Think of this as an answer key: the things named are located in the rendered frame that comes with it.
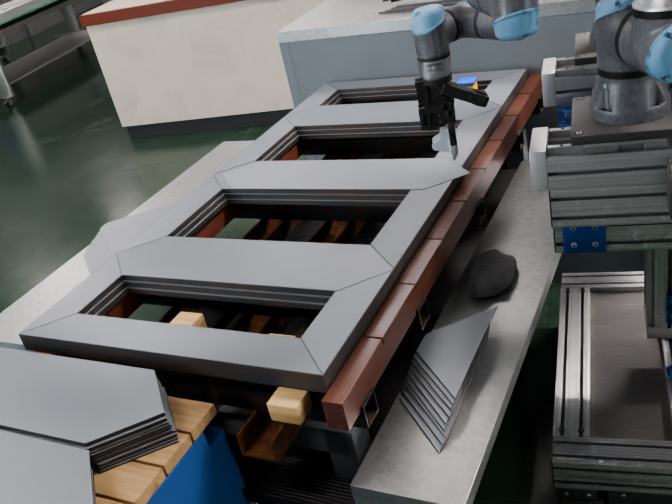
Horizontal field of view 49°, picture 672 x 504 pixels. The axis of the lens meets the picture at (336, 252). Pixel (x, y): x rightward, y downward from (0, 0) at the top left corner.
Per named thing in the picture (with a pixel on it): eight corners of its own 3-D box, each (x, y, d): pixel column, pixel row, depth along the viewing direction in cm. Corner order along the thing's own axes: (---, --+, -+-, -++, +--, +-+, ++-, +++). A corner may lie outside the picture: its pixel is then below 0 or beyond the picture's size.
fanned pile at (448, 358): (376, 443, 134) (372, 427, 132) (443, 316, 163) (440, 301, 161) (442, 455, 128) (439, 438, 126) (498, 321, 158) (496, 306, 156)
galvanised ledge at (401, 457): (353, 497, 128) (349, 485, 127) (522, 169, 226) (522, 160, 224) (466, 521, 119) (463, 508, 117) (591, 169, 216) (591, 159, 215)
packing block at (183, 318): (173, 339, 160) (167, 324, 158) (186, 325, 164) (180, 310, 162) (195, 342, 157) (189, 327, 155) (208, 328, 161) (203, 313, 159)
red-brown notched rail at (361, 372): (328, 427, 127) (321, 401, 124) (532, 91, 249) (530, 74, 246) (349, 431, 125) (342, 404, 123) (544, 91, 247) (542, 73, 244)
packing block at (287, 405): (271, 420, 131) (265, 403, 129) (284, 401, 134) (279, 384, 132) (301, 425, 128) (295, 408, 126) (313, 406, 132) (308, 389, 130)
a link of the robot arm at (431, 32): (454, 2, 163) (426, 13, 159) (460, 51, 169) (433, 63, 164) (428, 1, 169) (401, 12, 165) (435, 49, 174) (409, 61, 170)
